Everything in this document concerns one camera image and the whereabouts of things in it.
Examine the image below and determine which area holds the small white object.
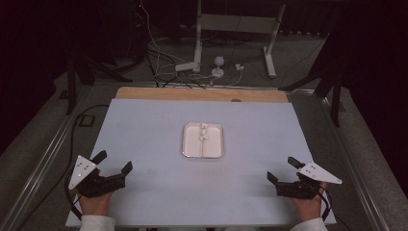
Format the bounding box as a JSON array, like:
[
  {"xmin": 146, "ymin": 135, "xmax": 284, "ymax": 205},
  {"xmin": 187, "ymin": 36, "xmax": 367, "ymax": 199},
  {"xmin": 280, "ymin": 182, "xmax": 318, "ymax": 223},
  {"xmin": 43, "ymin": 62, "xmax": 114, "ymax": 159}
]
[{"xmin": 200, "ymin": 122, "xmax": 206, "ymax": 158}]

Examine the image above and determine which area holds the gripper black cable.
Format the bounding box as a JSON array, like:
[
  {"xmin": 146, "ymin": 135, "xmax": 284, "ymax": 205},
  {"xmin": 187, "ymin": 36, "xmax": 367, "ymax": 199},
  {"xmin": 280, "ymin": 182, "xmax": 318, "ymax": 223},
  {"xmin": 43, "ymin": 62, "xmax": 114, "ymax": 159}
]
[
  {"xmin": 64, "ymin": 174, "xmax": 83, "ymax": 222},
  {"xmin": 318, "ymin": 184, "xmax": 333, "ymax": 222}
]

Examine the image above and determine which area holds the metal floor rail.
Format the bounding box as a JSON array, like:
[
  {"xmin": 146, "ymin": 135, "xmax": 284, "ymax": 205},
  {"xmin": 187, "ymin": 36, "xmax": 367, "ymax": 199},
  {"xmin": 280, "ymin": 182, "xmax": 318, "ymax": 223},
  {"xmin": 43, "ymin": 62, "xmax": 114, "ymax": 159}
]
[
  {"xmin": 319, "ymin": 95, "xmax": 390, "ymax": 231},
  {"xmin": 0, "ymin": 86, "xmax": 94, "ymax": 231}
]

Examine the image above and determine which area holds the white metal stand frame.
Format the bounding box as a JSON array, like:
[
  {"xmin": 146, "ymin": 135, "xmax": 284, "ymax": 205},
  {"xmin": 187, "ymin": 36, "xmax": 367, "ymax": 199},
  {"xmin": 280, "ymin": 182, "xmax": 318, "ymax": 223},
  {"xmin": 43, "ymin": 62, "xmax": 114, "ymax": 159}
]
[{"xmin": 192, "ymin": 0, "xmax": 287, "ymax": 79}]

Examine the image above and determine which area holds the person's left hand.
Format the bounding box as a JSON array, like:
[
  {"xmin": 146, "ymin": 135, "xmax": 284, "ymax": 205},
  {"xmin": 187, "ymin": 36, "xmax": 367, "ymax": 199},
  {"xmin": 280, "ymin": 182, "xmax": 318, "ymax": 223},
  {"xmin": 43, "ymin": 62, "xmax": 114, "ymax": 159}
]
[{"xmin": 78, "ymin": 192, "xmax": 114, "ymax": 217}]

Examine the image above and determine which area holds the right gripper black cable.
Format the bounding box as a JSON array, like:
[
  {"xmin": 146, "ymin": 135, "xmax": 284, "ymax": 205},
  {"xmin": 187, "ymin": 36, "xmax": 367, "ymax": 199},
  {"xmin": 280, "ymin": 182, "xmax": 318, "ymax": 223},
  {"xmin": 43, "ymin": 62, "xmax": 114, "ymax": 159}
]
[{"xmin": 318, "ymin": 184, "xmax": 333, "ymax": 222}]

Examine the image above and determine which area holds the pale blue table sheet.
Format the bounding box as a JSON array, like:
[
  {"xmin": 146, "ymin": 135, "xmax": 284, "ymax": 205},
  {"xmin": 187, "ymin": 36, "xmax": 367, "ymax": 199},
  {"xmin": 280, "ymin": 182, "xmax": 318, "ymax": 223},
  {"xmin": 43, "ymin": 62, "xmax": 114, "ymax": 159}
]
[{"xmin": 65, "ymin": 97, "xmax": 337, "ymax": 229}]

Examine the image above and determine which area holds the wooden table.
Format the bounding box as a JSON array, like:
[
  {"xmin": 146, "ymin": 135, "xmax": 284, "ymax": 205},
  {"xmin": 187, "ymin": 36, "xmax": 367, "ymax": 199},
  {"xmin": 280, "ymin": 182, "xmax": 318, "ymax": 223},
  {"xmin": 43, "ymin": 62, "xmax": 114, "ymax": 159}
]
[{"xmin": 115, "ymin": 86, "xmax": 290, "ymax": 104}]

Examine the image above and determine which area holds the cream rectangular tray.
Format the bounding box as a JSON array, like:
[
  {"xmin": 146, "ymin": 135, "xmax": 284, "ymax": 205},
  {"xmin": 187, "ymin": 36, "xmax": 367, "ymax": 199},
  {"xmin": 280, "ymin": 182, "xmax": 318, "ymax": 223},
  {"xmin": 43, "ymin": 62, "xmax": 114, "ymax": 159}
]
[{"xmin": 181, "ymin": 121, "xmax": 225, "ymax": 160}]

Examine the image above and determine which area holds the white power strip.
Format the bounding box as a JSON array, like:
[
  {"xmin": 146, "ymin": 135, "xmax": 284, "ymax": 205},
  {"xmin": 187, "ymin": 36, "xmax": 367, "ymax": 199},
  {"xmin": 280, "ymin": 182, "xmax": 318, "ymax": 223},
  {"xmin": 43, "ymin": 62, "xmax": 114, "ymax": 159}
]
[{"xmin": 174, "ymin": 62, "xmax": 200, "ymax": 72}]

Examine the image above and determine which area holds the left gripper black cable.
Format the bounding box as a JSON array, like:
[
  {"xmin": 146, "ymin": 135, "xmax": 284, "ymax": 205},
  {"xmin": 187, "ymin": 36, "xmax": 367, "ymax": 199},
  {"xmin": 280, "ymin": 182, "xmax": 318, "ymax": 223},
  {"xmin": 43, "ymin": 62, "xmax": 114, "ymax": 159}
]
[{"xmin": 64, "ymin": 174, "xmax": 83, "ymax": 222}]

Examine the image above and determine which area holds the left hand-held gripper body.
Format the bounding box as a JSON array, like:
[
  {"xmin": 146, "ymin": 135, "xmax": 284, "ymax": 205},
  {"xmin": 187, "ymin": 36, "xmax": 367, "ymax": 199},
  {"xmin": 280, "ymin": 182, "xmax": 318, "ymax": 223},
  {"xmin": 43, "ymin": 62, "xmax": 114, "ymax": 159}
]
[{"xmin": 67, "ymin": 155, "xmax": 126, "ymax": 198}]

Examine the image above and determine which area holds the person's right hand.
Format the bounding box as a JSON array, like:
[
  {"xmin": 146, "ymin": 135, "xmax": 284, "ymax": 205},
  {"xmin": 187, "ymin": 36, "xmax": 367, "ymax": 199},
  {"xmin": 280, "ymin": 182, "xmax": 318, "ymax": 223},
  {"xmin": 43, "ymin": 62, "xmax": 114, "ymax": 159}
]
[{"xmin": 292, "ymin": 182, "xmax": 328, "ymax": 222}]

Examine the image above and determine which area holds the long black floor cable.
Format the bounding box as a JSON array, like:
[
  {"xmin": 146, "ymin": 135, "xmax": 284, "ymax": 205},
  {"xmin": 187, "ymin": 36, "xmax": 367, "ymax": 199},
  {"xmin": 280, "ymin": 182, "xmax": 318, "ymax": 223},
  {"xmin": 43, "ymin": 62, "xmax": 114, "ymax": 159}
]
[{"xmin": 18, "ymin": 103, "xmax": 111, "ymax": 231}]

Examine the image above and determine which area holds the black tripod stand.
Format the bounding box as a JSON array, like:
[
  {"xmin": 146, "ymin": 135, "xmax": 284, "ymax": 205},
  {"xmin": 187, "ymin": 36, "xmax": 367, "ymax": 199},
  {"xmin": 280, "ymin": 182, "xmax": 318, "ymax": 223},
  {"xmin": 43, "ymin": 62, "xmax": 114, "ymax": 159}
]
[
  {"xmin": 278, "ymin": 32, "xmax": 344, "ymax": 128},
  {"xmin": 65, "ymin": 51, "xmax": 134, "ymax": 116}
]

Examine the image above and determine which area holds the white cable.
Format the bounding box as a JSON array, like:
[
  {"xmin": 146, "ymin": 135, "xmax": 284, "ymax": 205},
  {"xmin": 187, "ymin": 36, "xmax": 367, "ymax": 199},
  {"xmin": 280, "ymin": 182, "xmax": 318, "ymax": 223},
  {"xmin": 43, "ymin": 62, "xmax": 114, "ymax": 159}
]
[{"xmin": 140, "ymin": 1, "xmax": 189, "ymax": 85}]

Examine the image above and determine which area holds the black floor socket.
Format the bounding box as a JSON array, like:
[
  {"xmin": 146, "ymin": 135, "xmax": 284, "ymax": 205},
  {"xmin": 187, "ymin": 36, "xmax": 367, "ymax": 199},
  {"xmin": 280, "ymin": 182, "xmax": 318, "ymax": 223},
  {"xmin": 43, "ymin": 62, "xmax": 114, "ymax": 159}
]
[{"xmin": 78, "ymin": 114, "xmax": 96, "ymax": 128}]

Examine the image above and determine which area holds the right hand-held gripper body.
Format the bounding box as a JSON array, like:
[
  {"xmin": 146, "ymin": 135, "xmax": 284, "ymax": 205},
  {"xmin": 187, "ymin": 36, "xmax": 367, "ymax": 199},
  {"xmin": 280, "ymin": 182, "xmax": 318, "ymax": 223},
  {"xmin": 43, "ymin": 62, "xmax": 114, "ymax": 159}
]
[{"xmin": 276, "ymin": 161, "xmax": 344, "ymax": 200}]

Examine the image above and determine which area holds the white round device on base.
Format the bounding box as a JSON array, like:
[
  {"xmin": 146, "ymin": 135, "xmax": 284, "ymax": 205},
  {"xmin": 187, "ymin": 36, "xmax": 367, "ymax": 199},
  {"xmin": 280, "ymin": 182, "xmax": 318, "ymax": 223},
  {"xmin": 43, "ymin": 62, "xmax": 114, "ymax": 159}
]
[{"xmin": 211, "ymin": 56, "xmax": 226, "ymax": 79}]

